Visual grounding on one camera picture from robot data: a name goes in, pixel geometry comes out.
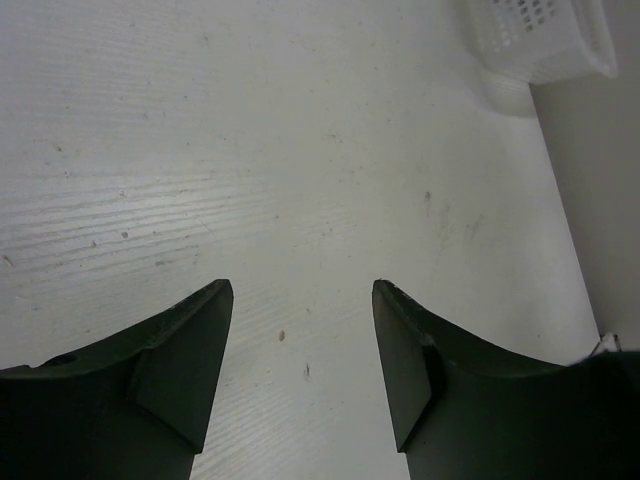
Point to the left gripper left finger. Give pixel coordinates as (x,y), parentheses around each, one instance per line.
(134,405)

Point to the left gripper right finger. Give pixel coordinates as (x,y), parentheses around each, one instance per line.
(464,408)

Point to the white plastic basket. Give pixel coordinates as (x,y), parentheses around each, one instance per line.
(543,41)

